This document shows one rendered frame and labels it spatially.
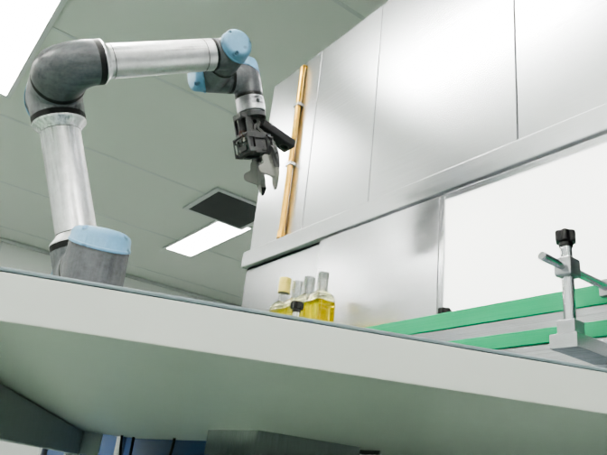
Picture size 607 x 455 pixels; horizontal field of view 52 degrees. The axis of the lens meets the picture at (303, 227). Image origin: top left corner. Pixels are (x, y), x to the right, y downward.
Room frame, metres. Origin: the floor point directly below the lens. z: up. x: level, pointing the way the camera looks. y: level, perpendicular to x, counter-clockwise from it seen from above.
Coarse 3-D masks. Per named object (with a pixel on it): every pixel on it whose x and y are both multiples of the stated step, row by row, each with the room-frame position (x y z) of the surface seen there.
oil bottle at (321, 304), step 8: (312, 296) 1.48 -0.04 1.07; (320, 296) 1.46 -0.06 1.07; (328, 296) 1.47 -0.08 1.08; (312, 304) 1.48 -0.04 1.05; (320, 304) 1.46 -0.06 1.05; (328, 304) 1.47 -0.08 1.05; (312, 312) 1.47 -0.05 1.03; (320, 312) 1.46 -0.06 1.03; (328, 312) 1.48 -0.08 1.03; (328, 320) 1.48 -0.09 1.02
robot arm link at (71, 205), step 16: (32, 96) 1.15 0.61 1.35; (80, 96) 1.16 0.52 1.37; (32, 112) 1.17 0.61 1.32; (48, 112) 1.15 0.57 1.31; (64, 112) 1.16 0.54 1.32; (80, 112) 1.19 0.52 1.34; (48, 128) 1.17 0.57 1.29; (64, 128) 1.18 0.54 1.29; (80, 128) 1.22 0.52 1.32; (48, 144) 1.18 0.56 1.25; (64, 144) 1.18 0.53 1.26; (80, 144) 1.21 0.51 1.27; (48, 160) 1.19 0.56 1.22; (64, 160) 1.19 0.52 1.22; (80, 160) 1.21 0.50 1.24; (48, 176) 1.21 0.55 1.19; (64, 176) 1.19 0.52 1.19; (80, 176) 1.21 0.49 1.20; (64, 192) 1.20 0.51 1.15; (80, 192) 1.21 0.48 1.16; (64, 208) 1.21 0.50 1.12; (80, 208) 1.21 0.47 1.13; (64, 224) 1.21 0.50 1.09; (80, 224) 1.22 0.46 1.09; (64, 240) 1.21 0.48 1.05
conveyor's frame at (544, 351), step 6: (606, 342) 0.84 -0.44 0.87; (510, 348) 0.98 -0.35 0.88; (516, 348) 0.97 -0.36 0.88; (522, 348) 0.96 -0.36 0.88; (528, 348) 0.95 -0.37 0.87; (534, 348) 0.94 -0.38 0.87; (540, 348) 0.93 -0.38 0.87; (546, 348) 0.92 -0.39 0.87; (528, 354) 0.95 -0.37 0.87; (534, 354) 0.94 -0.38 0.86; (540, 354) 0.93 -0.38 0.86; (546, 354) 0.92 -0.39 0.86; (552, 354) 0.91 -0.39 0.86; (558, 354) 0.91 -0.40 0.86; (564, 354) 0.90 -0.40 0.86; (564, 360) 0.90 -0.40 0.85; (570, 360) 0.89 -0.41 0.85; (576, 360) 0.88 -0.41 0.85; (582, 360) 0.88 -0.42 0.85
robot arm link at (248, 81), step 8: (248, 56) 1.34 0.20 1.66; (248, 64) 1.34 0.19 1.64; (256, 64) 1.36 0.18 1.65; (240, 72) 1.33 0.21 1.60; (248, 72) 1.34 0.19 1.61; (256, 72) 1.35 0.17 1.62; (240, 80) 1.34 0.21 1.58; (248, 80) 1.35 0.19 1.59; (256, 80) 1.36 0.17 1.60; (240, 88) 1.36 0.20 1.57; (248, 88) 1.35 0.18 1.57; (256, 88) 1.36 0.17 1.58; (240, 96) 1.38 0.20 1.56
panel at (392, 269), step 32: (544, 160) 1.11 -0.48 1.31; (384, 224) 1.50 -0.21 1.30; (416, 224) 1.40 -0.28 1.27; (320, 256) 1.72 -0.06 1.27; (352, 256) 1.60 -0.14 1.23; (384, 256) 1.49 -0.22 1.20; (416, 256) 1.40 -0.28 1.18; (352, 288) 1.59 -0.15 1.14; (384, 288) 1.49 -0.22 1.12; (416, 288) 1.39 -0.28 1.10; (352, 320) 1.58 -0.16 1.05; (384, 320) 1.48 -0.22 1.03
